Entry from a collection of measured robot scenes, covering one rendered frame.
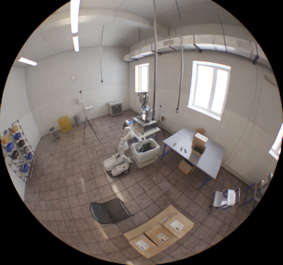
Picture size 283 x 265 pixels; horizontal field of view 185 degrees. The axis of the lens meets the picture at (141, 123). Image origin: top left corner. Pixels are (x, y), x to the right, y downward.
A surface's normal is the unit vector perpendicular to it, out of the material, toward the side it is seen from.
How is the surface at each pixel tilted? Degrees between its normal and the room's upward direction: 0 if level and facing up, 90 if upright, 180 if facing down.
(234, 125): 90
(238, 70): 90
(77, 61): 90
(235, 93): 90
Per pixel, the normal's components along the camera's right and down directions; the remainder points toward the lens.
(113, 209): 0.00, -0.87
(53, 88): 0.58, 0.40
